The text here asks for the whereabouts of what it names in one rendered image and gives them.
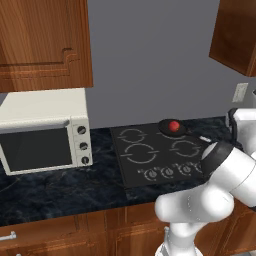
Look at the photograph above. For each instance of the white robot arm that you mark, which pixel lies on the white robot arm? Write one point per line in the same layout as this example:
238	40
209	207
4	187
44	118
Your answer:
216	180

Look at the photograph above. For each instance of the black frying pan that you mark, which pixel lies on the black frying pan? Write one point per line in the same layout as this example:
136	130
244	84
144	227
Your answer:
165	128

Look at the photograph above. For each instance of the red tomato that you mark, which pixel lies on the red tomato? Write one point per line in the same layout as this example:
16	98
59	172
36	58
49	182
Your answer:
173	125

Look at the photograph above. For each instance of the black hob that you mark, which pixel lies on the black hob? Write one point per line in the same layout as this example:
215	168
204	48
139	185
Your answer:
146	156

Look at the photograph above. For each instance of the black oven knob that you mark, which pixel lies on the black oven knob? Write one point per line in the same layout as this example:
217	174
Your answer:
85	160
81	129
83	145

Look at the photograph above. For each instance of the white toaster oven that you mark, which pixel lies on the white toaster oven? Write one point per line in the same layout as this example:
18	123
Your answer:
43	110

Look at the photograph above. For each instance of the dark glass oven door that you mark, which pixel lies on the dark glass oven door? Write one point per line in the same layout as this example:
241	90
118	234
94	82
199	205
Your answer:
33	150

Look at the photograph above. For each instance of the brown wooden cupboard door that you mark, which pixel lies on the brown wooden cupboard door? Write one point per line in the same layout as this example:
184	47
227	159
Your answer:
233	230
136	233

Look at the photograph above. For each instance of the brown wooden drawer front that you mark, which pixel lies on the brown wooden drawer front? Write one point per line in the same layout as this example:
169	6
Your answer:
43	238

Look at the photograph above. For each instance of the white wall socket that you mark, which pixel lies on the white wall socket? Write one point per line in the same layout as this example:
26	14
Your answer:
240	92

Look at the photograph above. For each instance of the large brown wall cupboard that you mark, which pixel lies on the large brown wall cupboard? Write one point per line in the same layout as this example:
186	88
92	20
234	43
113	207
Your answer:
40	36

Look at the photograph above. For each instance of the small brown wall cupboard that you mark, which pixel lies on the small brown wall cupboard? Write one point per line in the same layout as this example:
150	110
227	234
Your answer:
235	33

